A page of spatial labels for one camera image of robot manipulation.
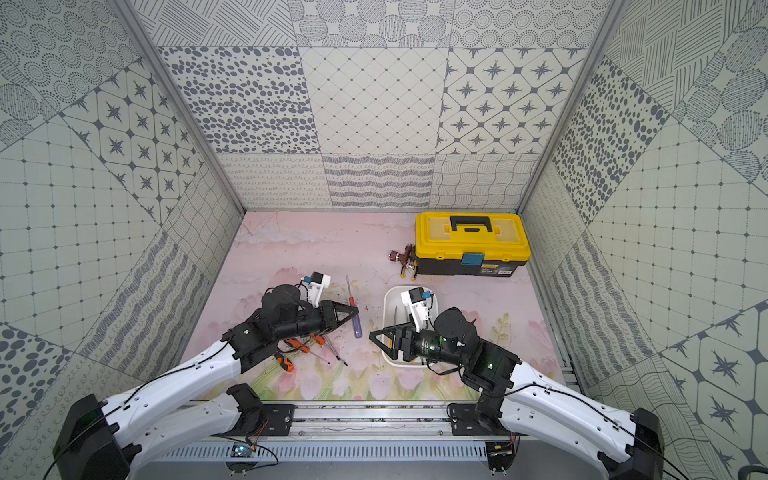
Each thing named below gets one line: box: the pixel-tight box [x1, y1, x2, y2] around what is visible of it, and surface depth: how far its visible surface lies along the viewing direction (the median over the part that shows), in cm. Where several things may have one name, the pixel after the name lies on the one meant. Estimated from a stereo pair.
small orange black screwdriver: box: [275, 353, 295, 372], surface depth 83 cm
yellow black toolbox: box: [415, 211, 532, 277], surface depth 93 cm
